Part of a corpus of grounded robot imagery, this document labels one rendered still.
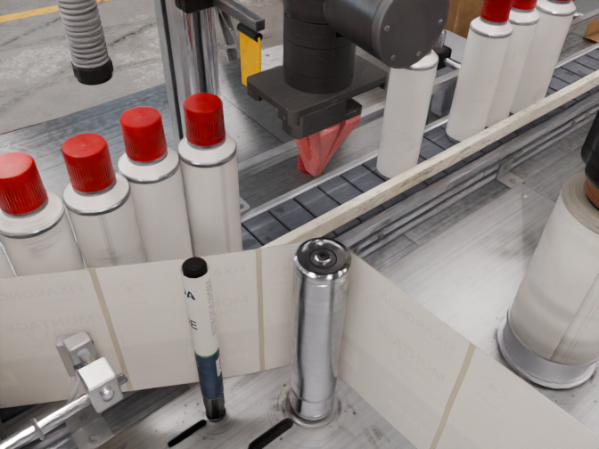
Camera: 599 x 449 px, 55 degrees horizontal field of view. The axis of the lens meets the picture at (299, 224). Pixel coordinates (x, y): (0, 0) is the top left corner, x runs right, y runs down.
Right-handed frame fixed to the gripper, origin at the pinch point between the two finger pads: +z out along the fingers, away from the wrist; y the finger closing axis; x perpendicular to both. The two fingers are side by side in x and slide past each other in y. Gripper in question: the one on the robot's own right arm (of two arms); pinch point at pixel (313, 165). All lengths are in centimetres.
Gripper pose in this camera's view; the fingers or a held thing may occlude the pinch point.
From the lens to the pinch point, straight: 53.2
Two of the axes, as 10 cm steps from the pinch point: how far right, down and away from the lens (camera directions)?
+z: -0.3, 7.3, 6.9
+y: 7.9, -4.1, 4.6
